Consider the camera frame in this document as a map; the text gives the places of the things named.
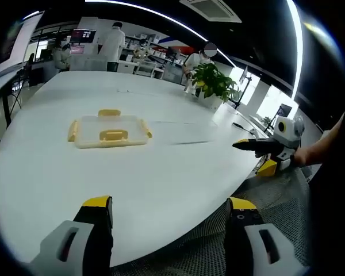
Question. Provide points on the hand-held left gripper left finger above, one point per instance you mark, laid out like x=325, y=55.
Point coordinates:
x=74, y=244

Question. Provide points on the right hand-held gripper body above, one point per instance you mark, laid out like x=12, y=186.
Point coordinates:
x=290, y=135

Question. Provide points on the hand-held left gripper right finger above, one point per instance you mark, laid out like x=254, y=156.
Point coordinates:
x=256, y=247

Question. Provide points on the yellow plastic block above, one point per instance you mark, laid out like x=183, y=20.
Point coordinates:
x=266, y=168

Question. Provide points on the dark desk monitor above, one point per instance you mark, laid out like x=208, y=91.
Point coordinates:
x=284, y=111

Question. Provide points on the small green plant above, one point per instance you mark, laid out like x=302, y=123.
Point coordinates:
x=267, y=120

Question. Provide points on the green potted plant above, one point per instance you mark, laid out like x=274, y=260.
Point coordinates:
x=211, y=80

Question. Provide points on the clear box with yellow latches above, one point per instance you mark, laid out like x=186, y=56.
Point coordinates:
x=109, y=129

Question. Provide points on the white chair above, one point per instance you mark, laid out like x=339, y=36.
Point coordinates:
x=146, y=69

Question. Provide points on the ceiling air vent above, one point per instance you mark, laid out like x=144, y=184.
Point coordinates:
x=211, y=10

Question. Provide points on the side table with black legs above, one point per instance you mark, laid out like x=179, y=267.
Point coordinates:
x=5, y=95

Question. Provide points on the wall monitor screen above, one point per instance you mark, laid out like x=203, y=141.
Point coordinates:
x=83, y=36

